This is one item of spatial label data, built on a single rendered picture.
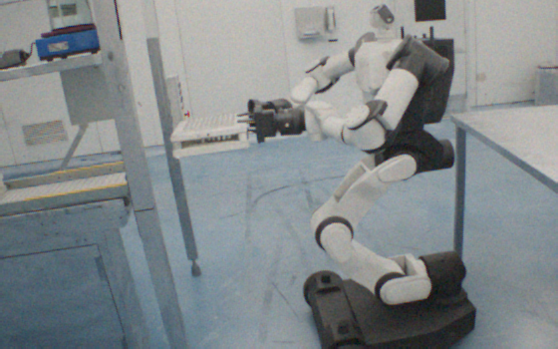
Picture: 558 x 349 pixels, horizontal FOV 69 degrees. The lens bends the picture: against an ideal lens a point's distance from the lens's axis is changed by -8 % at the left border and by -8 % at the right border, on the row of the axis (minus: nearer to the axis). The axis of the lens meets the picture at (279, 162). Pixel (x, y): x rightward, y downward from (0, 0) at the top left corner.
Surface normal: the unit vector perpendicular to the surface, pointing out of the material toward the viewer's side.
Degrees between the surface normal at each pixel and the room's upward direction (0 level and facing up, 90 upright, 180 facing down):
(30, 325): 90
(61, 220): 90
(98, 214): 90
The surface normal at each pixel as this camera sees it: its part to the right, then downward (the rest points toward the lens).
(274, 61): 0.07, 0.29
